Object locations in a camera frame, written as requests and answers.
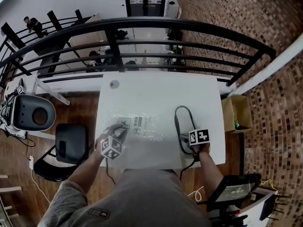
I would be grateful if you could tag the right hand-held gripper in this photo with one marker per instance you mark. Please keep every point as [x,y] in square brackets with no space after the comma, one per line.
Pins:
[199,137]

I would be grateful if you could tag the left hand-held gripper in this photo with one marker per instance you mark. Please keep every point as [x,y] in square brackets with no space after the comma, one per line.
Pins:
[111,148]

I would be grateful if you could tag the clear printed plastic bag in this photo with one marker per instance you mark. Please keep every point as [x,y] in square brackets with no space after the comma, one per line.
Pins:
[142,126]

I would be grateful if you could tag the black slipper footwear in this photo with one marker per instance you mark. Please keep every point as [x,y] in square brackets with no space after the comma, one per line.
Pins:
[183,118]

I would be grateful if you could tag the person's right forearm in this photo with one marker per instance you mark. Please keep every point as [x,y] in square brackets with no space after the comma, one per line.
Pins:
[209,168]

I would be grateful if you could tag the person's left forearm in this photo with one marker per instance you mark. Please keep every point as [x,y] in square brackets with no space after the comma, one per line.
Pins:
[86,168]

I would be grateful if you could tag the green item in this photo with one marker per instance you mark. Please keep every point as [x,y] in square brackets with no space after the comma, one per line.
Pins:
[236,124]

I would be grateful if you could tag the open cardboard box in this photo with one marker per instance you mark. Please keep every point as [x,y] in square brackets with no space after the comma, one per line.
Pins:
[237,113]

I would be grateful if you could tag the round grey table grommet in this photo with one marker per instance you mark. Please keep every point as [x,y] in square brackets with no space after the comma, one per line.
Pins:
[114,84]

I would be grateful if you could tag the black chair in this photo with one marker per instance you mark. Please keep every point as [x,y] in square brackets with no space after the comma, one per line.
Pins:
[72,141]

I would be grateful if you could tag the black phone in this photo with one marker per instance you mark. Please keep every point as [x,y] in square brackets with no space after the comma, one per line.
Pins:
[62,149]

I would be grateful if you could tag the black screen on stand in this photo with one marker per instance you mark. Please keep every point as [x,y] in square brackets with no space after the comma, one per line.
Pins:
[235,188]

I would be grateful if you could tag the person's grey shirt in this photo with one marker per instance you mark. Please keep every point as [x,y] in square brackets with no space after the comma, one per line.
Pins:
[142,197]

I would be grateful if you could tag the white and black rounded device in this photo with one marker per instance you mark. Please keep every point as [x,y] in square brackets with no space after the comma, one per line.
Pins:
[30,112]

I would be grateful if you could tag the white power adapter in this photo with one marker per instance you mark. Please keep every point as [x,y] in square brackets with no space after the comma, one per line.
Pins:
[31,163]

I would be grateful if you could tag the spare hand-held gripper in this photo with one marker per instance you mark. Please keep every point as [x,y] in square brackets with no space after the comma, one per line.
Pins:
[20,89]

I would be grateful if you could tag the black metal railing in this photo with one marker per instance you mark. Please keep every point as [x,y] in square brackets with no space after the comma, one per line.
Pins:
[142,22]

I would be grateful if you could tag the black framed glass door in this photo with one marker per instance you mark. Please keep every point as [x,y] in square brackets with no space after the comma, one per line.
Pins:
[145,0]

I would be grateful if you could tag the white desk frame leg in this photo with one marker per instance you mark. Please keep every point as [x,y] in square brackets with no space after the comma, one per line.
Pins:
[53,92]

